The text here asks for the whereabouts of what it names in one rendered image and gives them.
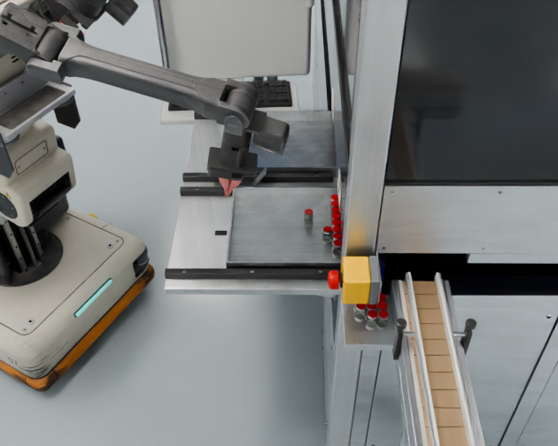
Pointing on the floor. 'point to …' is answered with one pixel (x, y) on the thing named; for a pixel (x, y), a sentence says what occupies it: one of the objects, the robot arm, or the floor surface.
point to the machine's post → (365, 179)
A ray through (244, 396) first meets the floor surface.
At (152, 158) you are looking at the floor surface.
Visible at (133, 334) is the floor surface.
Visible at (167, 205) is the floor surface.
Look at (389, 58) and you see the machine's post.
